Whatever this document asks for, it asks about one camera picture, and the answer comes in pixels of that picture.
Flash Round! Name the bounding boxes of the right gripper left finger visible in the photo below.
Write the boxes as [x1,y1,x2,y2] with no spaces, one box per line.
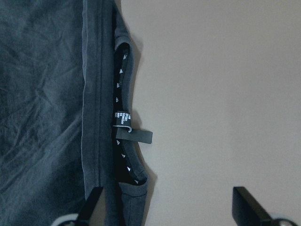
[75,187,103,226]

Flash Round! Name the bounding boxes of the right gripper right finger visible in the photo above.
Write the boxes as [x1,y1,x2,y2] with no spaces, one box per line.
[232,186,274,226]

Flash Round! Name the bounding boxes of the black graphic t-shirt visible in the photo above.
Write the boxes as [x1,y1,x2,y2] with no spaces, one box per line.
[0,0,151,226]

